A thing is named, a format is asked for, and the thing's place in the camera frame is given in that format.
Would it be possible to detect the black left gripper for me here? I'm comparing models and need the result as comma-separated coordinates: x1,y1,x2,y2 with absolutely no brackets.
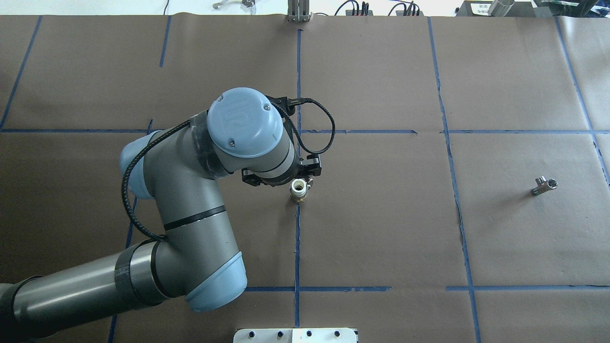
241,155,322,187

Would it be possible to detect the white brass PPR valve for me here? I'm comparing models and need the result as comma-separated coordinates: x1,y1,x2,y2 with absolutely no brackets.
289,177,313,204

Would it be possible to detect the chrome tee pipe fitting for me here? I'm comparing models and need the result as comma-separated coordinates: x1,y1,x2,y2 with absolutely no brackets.
531,176,558,197

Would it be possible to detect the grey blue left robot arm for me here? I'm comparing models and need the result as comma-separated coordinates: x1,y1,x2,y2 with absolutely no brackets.
1,87,326,343

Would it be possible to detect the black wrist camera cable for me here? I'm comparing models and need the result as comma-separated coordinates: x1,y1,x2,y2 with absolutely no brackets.
122,98,336,241

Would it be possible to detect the aluminium frame post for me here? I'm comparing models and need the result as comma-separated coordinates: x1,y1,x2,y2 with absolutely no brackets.
287,0,311,22

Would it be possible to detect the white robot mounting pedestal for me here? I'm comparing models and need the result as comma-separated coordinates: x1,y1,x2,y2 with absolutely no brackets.
233,327,359,343

